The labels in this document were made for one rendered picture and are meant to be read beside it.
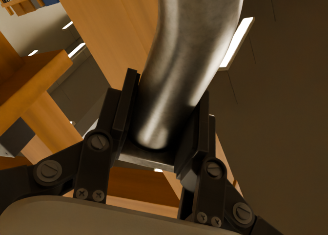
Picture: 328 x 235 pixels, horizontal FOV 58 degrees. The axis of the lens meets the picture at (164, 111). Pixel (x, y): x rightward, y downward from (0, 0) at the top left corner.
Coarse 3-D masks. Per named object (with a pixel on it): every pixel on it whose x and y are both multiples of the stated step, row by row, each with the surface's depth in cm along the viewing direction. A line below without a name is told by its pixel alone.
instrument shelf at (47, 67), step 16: (32, 64) 62; (48, 64) 59; (64, 64) 62; (16, 80) 58; (32, 80) 56; (48, 80) 59; (0, 96) 55; (16, 96) 53; (32, 96) 56; (0, 112) 51; (16, 112) 53; (0, 128) 51
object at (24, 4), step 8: (0, 0) 634; (16, 0) 604; (24, 0) 599; (32, 0) 597; (40, 0) 580; (48, 0) 571; (56, 0) 560; (8, 8) 645; (16, 8) 641; (24, 8) 628; (32, 8) 616
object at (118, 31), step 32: (64, 0) 36; (96, 0) 34; (128, 0) 34; (0, 32) 60; (96, 32) 38; (128, 32) 36; (0, 64) 60; (128, 64) 40; (32, 128) 66; (64, 128) 73; (32, 160) 79; (224, 160) 59
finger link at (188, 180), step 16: (208, 96) 15; (192, 112) 15; (208, 112) 15; (192, 128) 14; (208, 128) 14; (176, 144) 17; (192, 144) 13; (208, 144) 13; (176, 160) 16; (192, 160) 14; (176, 176) 16; (192, 176) 14; (192, 192) 14; (240, 208) 13; (240, 224) 12
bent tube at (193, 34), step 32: (160, 0) 10; (192, 0) 9; (224, 0) 9; (160, 32) 11; (192, 32) 10; (224, 32) 10; (160, 64) 12; (192, 64) 11; (160, 96) 13; (192, 96) 13; (160, 128) 14; (128, 160) 16; (160, 160) 16
